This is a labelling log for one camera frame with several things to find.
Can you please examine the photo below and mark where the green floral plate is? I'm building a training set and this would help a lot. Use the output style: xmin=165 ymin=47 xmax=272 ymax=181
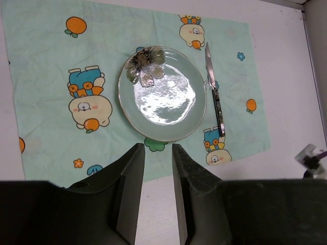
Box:
xmin=118 ymin=46 xmax=207 ymax=141

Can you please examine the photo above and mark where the green cartoon print placemat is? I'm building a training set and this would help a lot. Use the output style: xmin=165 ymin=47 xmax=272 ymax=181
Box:
xmin=1 ymin=1 xmax=271 ymax=186

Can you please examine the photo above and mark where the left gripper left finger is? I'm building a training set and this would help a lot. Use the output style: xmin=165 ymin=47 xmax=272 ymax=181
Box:
xmin=1 ymin=143 xmax=145 ymax=244

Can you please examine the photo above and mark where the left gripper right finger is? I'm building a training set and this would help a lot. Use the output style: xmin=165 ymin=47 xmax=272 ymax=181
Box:
xmin=172 ymin=144 xmax=326 ymax=244

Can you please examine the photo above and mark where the steel table knife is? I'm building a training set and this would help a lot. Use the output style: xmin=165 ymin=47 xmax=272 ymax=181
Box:
xmin=205 ymin=42 xmax=226 ymax=137

